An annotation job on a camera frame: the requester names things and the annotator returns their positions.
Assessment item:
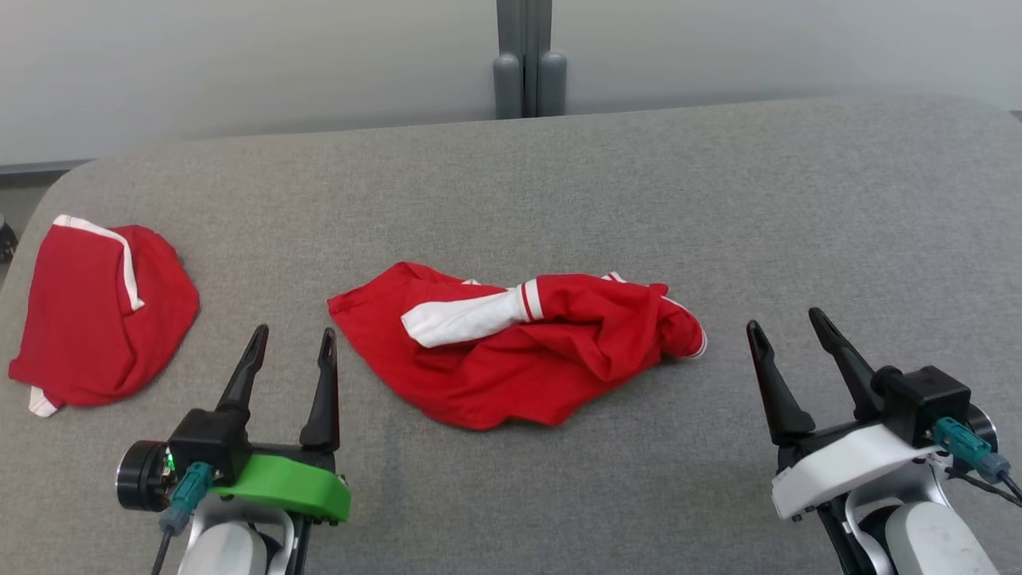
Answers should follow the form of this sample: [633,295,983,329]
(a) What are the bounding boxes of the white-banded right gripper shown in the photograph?
[746,307,1000,521]

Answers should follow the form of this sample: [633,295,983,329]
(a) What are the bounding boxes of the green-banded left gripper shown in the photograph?
[116,323,353,525]

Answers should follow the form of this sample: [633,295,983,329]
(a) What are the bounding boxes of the red shorts with white stripe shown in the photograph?
[8,214,200,418]

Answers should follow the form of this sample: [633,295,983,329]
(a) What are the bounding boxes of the red t-shirt with white sleeves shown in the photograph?
[327,261,708,432]

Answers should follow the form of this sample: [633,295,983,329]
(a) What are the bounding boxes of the left arm teal-plug black cable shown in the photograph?
[150,462,215,575]

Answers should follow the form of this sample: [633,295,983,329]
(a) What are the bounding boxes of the arm teal-plug black cable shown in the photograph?
[933,417,1022,506]
[150,462,215,575]

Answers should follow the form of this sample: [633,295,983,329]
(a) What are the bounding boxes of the right arm teal-plug black cable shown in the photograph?
[933,417,1022,506]

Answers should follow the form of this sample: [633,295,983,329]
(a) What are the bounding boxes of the grey partition post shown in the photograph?
[493,0,568,119]

